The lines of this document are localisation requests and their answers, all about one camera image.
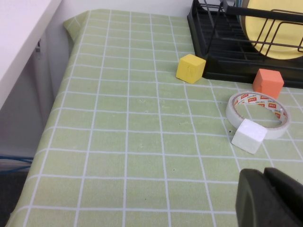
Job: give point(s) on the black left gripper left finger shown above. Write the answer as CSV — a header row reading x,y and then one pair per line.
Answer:
x,y
255,203

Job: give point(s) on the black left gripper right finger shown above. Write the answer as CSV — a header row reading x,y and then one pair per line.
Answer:
x,y
288,196

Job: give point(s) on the yellow plate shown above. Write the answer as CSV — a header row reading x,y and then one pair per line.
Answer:
x,y
260,30

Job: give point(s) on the blue plate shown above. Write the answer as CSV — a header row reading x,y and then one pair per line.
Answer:
x,y
238,2

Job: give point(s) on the white cube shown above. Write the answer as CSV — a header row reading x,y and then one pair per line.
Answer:
x,y
248,137

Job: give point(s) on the white tape roll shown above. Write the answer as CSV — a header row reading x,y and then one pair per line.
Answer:
x,y
230,116

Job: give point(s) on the orange cube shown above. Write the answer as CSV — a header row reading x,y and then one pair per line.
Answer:
x,y
267,82

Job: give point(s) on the yellow cube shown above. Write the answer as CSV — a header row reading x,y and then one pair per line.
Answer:
x,y
189,69

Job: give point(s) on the green checkered tablecloth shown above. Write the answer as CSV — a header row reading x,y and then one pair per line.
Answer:
x,y
118,142

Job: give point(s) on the white cabinet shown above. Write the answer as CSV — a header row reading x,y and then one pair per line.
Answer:
x,y
19,35

